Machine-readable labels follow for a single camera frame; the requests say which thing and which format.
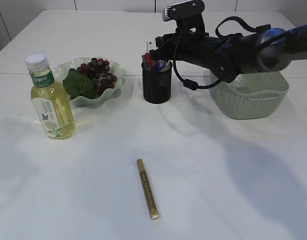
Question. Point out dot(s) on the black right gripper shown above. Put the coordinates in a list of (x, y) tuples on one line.
[(191, 48)]

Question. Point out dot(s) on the green woven plastic basket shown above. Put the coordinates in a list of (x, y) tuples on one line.
[(266, 92)]

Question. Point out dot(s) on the red glitter pen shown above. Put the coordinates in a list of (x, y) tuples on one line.
[(150, 64)]

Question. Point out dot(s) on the purple grape bunch with leaves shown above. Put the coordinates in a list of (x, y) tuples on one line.
[(90, 80)]

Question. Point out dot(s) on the silver glitter pen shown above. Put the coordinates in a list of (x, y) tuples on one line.
[(144, 62)]

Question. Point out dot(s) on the silver blue wrist camera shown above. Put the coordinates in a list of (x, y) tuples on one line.
[(187, 15)]

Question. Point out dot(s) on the black mesh pen holder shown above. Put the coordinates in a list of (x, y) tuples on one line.
[(156, 86)]

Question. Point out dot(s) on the gold glitter pen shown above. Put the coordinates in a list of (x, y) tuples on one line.
[(148, 194)]

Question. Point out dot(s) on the clear plastic sheet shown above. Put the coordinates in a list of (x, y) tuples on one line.
[(239, 85)]

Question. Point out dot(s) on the blue capped scissors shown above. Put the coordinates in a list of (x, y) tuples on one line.
[(161, 65)]

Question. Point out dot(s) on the green wavy glass plate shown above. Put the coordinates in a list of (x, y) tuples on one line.
[(60, 73)]

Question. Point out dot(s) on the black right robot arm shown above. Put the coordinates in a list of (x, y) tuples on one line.
[(264, 50)]

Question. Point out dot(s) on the yellow tea bottle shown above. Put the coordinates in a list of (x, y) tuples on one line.
[(49, 99)]

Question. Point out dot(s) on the clear plastic ruler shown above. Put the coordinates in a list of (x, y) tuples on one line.
[(150, 45)]

